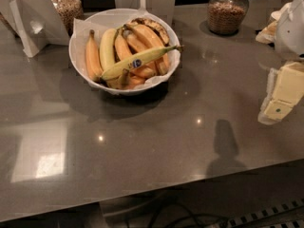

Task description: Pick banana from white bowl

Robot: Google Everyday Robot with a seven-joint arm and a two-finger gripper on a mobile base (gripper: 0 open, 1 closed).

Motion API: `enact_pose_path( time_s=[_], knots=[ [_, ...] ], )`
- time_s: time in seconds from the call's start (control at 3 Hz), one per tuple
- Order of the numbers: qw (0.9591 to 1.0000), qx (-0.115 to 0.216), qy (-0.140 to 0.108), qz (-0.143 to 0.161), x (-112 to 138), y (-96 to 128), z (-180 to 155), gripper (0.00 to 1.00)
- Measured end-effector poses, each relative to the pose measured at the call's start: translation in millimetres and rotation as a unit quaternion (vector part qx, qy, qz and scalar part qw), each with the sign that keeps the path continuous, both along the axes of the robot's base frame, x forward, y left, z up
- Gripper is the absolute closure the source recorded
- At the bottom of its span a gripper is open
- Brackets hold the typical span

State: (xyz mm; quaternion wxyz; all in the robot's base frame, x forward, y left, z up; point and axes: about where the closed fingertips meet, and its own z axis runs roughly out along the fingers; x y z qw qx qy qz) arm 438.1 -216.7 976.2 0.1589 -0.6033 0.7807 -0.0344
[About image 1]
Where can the orange-yellow banana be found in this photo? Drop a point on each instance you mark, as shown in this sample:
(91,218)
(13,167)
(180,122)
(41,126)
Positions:
(123,51)

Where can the black white striped floor strip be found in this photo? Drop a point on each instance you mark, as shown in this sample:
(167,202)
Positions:
(282,215)

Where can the brown spotted banana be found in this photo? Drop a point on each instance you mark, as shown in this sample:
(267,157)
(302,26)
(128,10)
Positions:
(158,28)

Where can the yellow-green banana with sticker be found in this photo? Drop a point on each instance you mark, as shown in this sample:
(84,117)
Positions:
(137,60)

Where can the pale yellow banana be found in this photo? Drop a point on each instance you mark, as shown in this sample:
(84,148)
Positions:
(107,56)

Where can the long ripe banana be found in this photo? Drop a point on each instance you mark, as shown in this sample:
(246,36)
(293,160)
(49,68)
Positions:
(140,38)

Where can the leftmost yellow banana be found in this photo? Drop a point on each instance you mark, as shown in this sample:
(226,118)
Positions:
(92,60)

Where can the white paper bowl liner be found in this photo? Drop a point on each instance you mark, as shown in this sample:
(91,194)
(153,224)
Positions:
(84,27)

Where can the glass jar of cereal left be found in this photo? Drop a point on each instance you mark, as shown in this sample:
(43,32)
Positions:
(69,10)

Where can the white bowl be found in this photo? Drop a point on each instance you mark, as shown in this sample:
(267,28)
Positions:
(79,51)

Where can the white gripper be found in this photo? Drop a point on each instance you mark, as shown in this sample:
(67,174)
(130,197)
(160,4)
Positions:
(291,32)

